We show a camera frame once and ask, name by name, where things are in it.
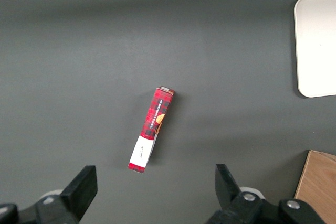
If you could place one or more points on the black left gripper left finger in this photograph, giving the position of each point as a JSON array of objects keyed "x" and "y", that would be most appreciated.
[{"x": 71, "y": 203}]

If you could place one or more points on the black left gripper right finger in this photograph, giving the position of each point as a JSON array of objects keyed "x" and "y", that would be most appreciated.
[{"x": 236, "y": 208}]

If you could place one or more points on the beige plastic tray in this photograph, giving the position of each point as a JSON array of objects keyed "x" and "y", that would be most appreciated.
[{"x": 317, "y": 45}]

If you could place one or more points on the wooden drawer cabinet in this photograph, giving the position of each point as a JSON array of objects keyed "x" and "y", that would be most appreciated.
[{"x": 319, "y": 182}]

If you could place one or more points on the red plaid cookie box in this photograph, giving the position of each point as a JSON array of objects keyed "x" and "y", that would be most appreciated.
[{"x": 156, "y": 119}]

